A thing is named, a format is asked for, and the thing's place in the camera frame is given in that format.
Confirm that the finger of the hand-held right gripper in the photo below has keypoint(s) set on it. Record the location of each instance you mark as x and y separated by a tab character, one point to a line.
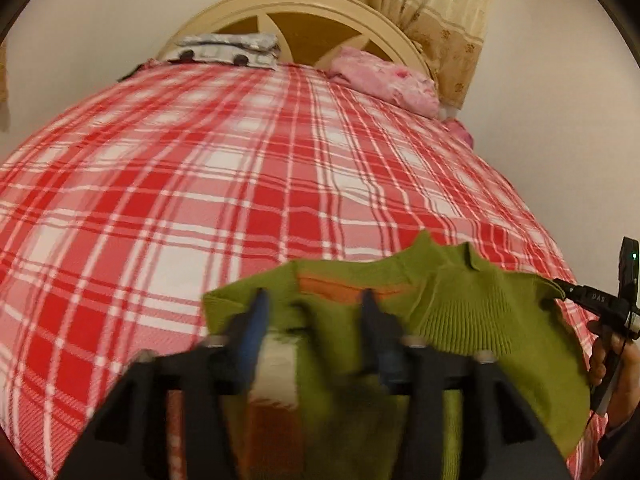
569	291

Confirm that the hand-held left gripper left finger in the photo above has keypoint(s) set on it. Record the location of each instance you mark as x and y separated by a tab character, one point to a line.
252	325

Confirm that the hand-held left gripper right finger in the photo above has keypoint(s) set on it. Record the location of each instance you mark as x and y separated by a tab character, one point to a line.
372	330

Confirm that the green striped knit sweater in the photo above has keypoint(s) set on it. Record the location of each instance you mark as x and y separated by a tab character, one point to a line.
475	310

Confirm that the person's right hand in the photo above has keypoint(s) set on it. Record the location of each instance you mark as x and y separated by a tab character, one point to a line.
625	375

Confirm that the red plaid bed blanket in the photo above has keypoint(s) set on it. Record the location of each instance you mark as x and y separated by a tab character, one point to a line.
200	185

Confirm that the pink cloth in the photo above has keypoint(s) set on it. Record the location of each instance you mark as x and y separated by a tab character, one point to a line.
457	132

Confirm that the pink floral pillow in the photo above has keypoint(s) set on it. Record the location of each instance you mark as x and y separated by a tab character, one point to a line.
385	80

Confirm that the dark cloth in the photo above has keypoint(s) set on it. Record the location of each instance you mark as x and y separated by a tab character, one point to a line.
132	72

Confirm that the cream wooden headboard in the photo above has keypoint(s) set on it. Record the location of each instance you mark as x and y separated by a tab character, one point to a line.
300	2

